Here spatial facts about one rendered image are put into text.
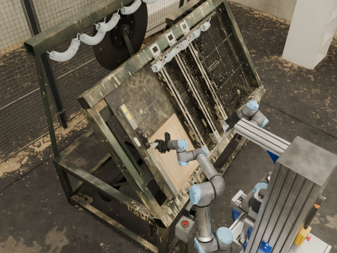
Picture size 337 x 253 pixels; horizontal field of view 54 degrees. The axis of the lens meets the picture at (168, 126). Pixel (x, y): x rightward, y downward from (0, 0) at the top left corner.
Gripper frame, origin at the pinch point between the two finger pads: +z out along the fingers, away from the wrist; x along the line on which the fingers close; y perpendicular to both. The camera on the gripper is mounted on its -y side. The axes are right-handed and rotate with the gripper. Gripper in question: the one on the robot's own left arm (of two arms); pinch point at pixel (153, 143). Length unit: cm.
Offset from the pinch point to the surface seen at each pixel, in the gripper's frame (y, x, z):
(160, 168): 9.9, 23.6, 9.2
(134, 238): 59, 84, 77
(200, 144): -34, 55, 6
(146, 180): 22.4, 21.0, 16.7
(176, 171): 1.1, 44.3, 11.5
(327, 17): -353, 197, -15
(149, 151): 3.9, 5.8, 9.2
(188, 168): -9, 57, 11
